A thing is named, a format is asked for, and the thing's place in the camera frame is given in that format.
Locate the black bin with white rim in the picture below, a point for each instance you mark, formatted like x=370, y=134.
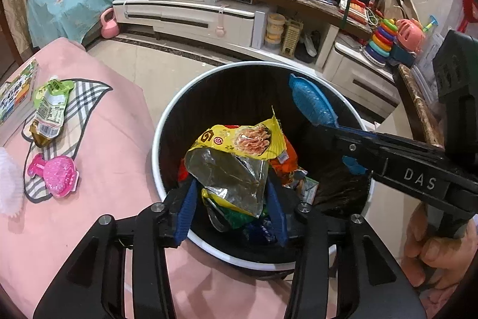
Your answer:
x=231, y=91

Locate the green drink pouch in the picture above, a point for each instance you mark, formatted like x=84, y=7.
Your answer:
x=50, y=109

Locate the white cabinet with brown top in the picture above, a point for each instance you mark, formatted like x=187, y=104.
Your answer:
x=179, y=14

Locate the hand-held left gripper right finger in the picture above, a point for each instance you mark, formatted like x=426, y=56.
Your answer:
x=276, y=214

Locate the pink cabinet child lock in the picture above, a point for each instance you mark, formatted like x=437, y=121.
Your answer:
x=220, y=29

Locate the pink hair clip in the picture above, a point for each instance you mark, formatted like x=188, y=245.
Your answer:
x=58, y=173

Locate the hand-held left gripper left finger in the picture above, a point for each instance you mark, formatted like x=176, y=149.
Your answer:
x=185, y=214

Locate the blue yellow toy pump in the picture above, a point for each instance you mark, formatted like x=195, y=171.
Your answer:
x=432, y=23

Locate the person's right hand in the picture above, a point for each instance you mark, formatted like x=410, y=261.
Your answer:
x=429, y=259

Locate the beige handbag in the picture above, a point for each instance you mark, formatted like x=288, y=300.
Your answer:
x=396, y=3

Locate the pink blanket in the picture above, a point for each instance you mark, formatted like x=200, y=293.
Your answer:
x=112, y=154

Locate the yellow round containers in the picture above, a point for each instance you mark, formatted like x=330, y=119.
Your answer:
x=274, y=29

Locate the clear plastic container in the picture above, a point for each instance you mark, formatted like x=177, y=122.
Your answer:
x=429, y=57

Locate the yellow grid toy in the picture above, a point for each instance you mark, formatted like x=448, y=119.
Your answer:
x=292, y=38

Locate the yellow snack bag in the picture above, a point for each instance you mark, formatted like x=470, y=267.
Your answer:
x=239, y=143

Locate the orange snack bag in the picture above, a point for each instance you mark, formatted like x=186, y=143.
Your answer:
x=287, y=165

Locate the green white picture box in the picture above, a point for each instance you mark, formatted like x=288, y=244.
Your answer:
x=18, y=91

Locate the pink ball toy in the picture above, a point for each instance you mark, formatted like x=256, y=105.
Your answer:
x=409, y=35

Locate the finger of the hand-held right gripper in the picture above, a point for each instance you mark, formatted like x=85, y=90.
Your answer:
x=313, y=102
x=354, y=165

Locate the pink kettlebell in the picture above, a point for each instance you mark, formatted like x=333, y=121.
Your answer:
x=109, y=27

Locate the red wall decoration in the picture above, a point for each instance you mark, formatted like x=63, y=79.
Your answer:
x=471, y=10

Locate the brown marble side table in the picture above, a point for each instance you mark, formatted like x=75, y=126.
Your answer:
x=420, y=106

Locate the red toy telephone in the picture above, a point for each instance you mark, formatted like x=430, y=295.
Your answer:
x=353, y=7

